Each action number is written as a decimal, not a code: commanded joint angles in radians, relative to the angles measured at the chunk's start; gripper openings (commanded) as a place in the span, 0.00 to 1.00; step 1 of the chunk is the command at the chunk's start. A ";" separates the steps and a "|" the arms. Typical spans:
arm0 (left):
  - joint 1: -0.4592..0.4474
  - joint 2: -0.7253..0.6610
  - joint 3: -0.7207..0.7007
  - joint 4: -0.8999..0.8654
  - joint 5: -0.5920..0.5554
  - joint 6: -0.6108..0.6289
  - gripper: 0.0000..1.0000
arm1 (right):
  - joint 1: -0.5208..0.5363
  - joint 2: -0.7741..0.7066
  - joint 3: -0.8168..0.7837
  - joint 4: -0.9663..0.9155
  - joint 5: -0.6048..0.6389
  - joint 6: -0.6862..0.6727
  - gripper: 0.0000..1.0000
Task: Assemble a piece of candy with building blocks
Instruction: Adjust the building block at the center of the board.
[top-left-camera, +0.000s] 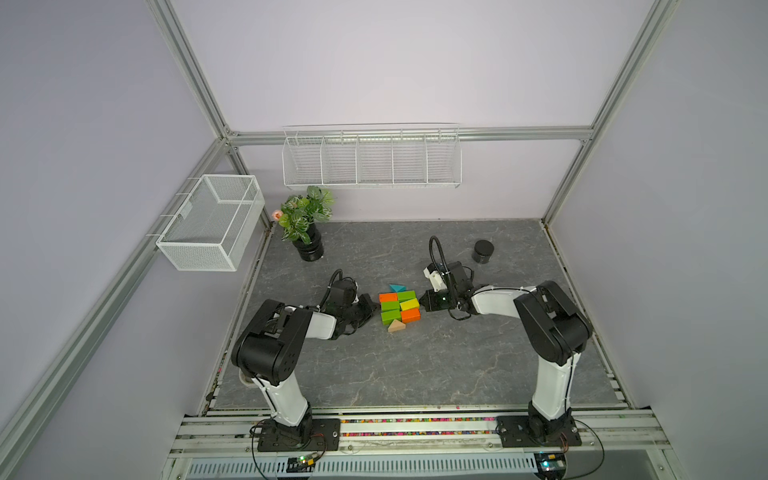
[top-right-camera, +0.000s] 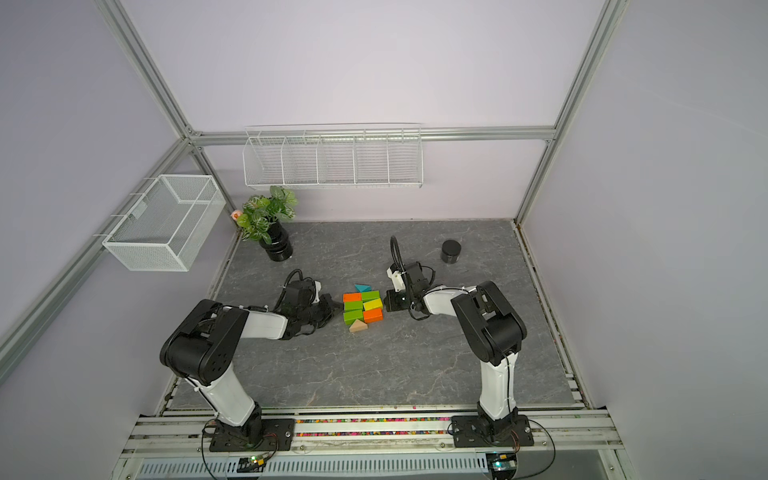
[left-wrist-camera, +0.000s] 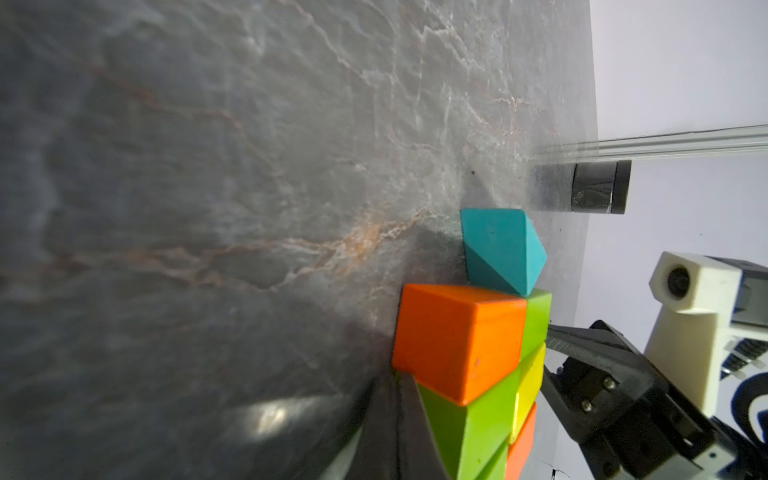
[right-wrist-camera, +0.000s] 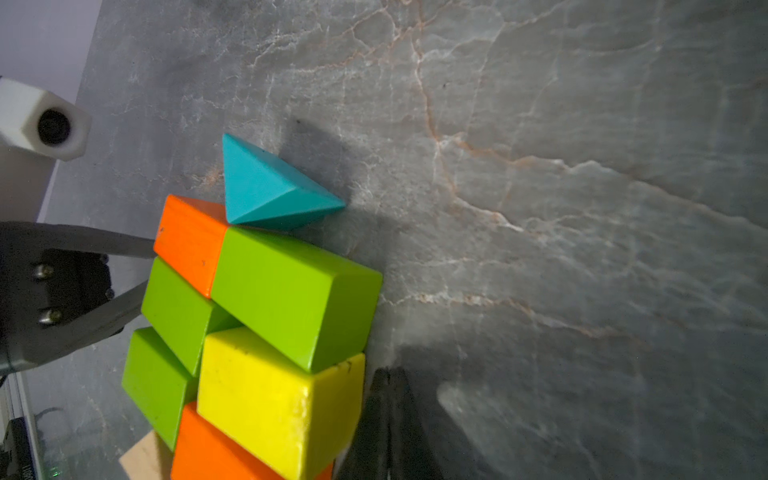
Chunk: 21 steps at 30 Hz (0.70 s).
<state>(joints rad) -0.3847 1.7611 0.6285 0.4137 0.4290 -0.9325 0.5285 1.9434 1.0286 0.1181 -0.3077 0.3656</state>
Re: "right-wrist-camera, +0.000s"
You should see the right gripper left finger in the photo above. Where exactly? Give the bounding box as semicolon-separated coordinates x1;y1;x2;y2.
336;368;392;479

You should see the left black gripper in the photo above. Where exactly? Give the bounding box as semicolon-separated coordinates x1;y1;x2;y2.
1;221;155;375

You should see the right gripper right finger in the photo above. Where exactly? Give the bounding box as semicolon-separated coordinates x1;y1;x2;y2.
389;367;444;479

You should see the yellow block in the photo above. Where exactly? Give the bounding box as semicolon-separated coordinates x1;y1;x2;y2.
197;327;366;479

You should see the green block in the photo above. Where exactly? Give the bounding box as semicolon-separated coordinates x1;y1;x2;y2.
211;227;383;373
141;257;242;377
122;327;198;451

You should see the orange block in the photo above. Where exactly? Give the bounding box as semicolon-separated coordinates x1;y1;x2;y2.
154;195;229;299
170;401;335;480

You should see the tan wooden triangle block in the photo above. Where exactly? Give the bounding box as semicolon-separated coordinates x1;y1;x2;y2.
119;431;173;480

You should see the teal small block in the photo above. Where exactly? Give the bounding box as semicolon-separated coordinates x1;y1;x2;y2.
222;134;346;231

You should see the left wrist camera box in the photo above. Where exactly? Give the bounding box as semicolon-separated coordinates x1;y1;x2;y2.
0;76;94;223

